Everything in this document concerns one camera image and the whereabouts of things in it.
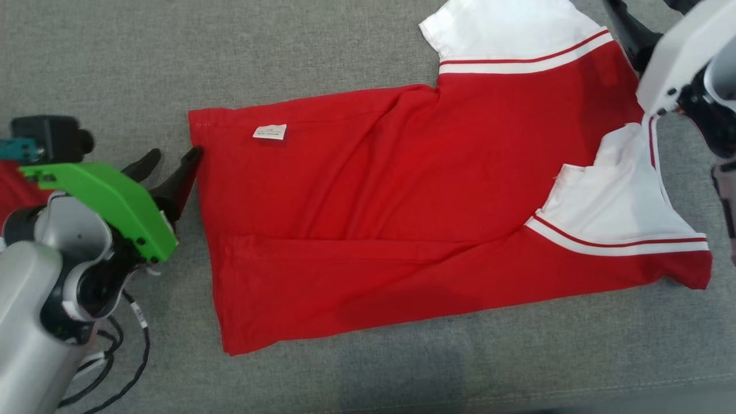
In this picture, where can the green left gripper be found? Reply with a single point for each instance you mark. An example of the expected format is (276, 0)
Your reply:
(109, 195)

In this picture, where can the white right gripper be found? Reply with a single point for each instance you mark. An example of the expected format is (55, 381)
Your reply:
(684, 52)

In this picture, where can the red white basketball jersey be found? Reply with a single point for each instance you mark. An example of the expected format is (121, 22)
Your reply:
(374, 201)

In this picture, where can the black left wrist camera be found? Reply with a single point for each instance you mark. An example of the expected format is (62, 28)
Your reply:
(52, 138)

